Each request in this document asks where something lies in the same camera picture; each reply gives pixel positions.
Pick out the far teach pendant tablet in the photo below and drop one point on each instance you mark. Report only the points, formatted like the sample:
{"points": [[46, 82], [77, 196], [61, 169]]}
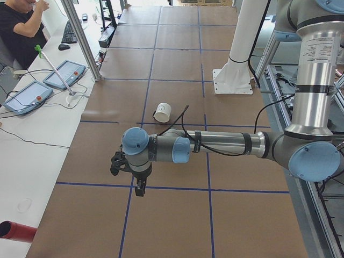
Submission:
{"points": [[70, 72]]}

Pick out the red cylinder tube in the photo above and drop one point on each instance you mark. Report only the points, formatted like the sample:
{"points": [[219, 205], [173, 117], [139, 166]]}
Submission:
{"points": [[17, 232]]}

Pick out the brown paper table cover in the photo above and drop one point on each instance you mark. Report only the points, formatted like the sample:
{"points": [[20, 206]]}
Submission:
{"points": [[128, 189]]}

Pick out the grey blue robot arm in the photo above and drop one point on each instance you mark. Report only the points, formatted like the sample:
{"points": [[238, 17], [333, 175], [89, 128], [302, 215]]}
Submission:
{"points": [[220, 139]]}

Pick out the aluminium side frame rail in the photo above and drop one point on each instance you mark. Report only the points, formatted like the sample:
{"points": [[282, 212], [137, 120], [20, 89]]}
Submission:
{"points": [[305, 148]]}

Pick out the teach pendant tablet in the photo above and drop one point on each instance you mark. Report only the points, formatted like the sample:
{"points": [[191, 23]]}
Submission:
{"points": [[29, 98], [70, 72]]}

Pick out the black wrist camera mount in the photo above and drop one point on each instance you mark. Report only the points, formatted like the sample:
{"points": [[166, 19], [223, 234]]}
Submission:
{"points": [[119, 162]]}

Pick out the metal rod green clip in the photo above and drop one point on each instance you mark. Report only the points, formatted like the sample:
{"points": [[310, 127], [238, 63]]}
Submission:
{"points": [[43, 55]]}

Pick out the person in black shirt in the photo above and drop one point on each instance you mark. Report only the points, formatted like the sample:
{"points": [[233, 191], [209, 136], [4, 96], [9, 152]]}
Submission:
{"points": [[22, 29]]}

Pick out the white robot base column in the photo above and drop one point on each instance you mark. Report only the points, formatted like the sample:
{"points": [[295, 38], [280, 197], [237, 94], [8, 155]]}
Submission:
{"points": [[234, 77]]}

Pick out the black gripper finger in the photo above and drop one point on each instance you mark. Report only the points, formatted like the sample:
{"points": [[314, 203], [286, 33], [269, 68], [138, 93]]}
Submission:
{"points": [[142, 190], [137, 191]]}

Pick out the near teach pendant tablet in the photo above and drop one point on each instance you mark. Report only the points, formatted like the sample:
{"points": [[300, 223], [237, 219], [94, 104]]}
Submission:
{"points": [[29, 98]]}

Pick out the black computer mouse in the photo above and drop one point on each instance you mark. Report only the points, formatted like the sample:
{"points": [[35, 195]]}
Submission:
{"points": [[63, 46]]}

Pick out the white mug black handle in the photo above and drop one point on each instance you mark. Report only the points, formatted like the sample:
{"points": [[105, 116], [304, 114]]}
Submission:
{"points": [[162, 113]]}

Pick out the black keyboard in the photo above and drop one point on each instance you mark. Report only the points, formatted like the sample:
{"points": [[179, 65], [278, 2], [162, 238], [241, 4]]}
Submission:
{"points": [[69, 36]]}

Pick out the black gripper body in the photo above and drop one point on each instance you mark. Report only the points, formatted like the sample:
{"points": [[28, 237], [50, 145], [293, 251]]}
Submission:
{"points": [[139, 177]]}

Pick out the aluminium frame post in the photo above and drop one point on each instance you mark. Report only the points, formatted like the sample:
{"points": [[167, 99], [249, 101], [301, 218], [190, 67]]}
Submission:
{"points": [[82, 40]]}

